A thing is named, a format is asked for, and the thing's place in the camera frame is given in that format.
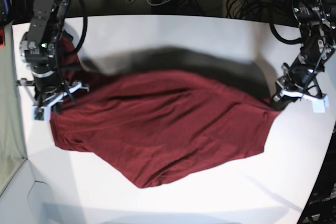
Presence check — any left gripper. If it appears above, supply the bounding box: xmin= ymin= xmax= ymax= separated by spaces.
xmin=270 ymin=63 xmax=325 ymax=110

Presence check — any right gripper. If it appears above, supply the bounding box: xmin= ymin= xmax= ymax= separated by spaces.
xmin=16 ymin=74 xmax=89 ymax=111

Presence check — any dark red t-shirt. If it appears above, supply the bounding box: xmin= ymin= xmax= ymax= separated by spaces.
xmin=50 ymin=46 xmax=279 ymax=188

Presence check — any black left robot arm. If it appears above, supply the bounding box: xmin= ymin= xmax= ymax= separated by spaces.
xmin=269 ymin=0 xmax=335 ymax=113

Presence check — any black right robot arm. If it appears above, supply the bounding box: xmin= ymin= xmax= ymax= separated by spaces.
xmin=17 ymin=0 xmax=88 ymax=121

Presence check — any green cloth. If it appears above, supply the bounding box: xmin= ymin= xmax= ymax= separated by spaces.
xmin=1 ymin=24 xmax=26 ymax=187

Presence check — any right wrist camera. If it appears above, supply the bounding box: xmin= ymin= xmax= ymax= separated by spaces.
xmin=32 ymin=105 xmax=51 ymax=122

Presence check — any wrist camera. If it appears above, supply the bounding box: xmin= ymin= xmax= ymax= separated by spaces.
xmin=32 ymin=105 xmax=51 ymax=122
xmin=312 ymin=94 xmax=329 ymax=113

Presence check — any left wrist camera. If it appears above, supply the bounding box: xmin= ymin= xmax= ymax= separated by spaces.
xmin=312 ymin=94 xmax=329 ymax=113

